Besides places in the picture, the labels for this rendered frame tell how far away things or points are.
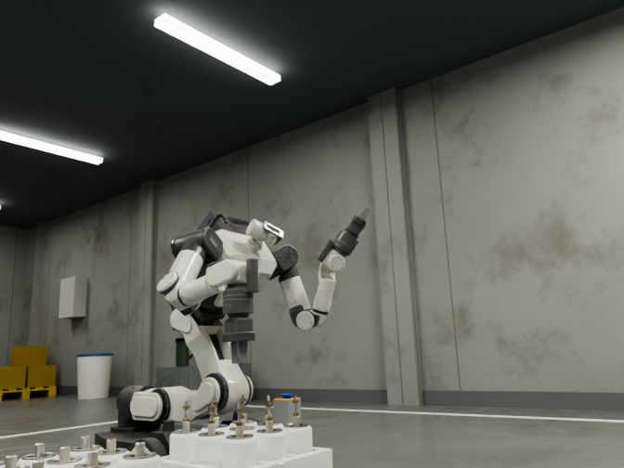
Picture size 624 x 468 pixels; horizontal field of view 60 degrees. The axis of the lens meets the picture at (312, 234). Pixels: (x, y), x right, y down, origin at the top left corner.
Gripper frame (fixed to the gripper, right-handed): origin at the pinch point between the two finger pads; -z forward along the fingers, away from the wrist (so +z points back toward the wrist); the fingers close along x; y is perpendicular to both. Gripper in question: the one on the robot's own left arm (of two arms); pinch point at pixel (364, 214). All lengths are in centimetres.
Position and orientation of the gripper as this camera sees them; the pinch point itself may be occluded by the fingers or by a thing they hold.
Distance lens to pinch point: 221.6
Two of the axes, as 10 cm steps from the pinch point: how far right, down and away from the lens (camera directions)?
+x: -0.9, -1.2, -9.9
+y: -8.2, -5.5, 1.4
